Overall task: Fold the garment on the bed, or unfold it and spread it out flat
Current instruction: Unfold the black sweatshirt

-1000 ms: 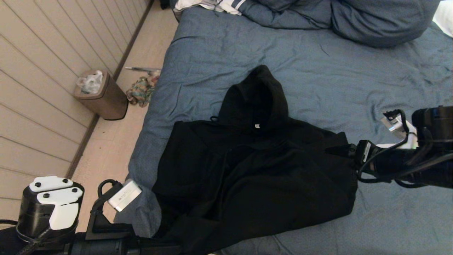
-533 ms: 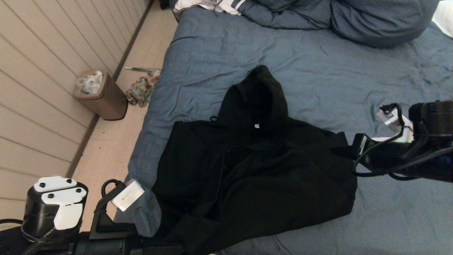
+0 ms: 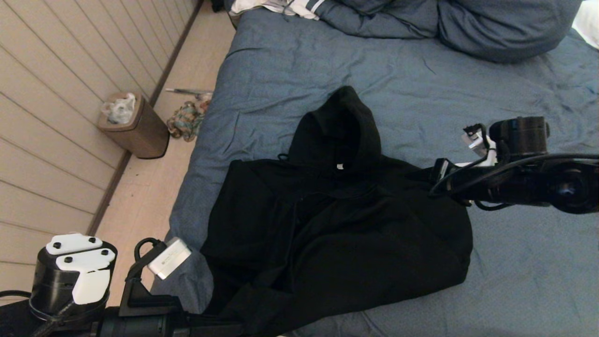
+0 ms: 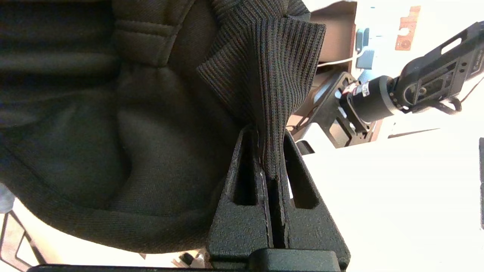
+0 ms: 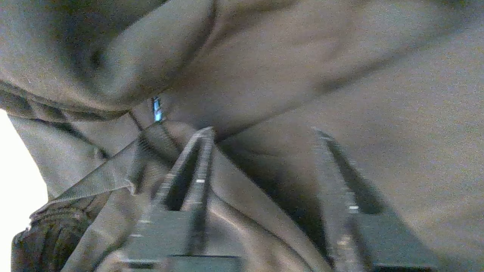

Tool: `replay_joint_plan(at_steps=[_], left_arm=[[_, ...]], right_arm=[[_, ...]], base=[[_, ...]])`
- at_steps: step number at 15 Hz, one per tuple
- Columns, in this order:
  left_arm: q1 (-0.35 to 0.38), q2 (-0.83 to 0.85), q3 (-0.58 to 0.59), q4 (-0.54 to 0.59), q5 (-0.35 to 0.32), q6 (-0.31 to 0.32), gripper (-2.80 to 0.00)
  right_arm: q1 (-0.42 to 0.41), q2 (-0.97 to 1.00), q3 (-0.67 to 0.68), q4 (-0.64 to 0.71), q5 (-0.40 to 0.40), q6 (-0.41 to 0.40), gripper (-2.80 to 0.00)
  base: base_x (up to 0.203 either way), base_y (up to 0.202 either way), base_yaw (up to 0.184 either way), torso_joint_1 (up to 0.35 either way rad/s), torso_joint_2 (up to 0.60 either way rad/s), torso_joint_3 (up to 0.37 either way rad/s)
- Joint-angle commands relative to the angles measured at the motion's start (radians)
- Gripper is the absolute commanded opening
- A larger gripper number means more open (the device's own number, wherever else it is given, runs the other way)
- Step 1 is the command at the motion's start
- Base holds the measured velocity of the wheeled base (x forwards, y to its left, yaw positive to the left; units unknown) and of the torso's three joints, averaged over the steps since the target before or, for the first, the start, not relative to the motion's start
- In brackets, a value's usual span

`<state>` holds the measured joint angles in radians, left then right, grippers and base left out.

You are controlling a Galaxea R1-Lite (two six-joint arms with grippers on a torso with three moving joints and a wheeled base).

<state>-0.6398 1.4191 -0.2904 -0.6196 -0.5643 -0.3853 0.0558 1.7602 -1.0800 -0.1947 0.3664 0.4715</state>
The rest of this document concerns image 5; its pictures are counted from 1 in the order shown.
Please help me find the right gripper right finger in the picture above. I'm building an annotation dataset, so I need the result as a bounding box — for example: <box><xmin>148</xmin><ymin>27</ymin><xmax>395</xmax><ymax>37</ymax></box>
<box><xmin>312</xmin><ymin>128</ymin><xmax>440</xmax><ymax>272</ymax></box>

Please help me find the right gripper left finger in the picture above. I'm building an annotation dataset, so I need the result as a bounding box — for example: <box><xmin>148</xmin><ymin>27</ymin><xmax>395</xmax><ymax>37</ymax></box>
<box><xmin>121</xmin><ymin>127</ymin><xmax>243</xmax><ymax>272</ymax></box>

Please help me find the black hoodie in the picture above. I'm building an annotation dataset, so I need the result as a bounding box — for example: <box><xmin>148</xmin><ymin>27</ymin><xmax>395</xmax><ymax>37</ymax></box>
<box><xmin>0</xmin><ymin>0</ymin><xmax>484</xmax><ymax>272</ymax></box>

